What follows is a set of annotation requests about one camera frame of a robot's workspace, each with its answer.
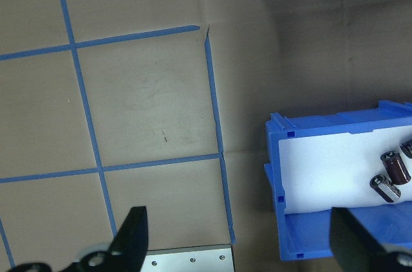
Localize blue capacitor storage bin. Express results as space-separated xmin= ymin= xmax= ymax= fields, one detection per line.
xmin=263 ymin=100 xmax=412 ymax=262

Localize dark maroon cylindrical capacitor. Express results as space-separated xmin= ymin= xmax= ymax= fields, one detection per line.
xmin=380 ymin=151 xmax=412 ymax=186
xmin=400 ymin=138 xmax=412 ymax=159
xmin=369 ymin=174 xmax=402 ymax=204

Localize white liner of capacitor bin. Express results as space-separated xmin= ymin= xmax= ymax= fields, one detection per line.
xmin=277 ymin=123 xmax=412 ymax=215

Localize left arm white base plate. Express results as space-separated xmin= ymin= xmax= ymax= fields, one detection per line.
xmin=143 ymin=243 xmax=235 ymax=272

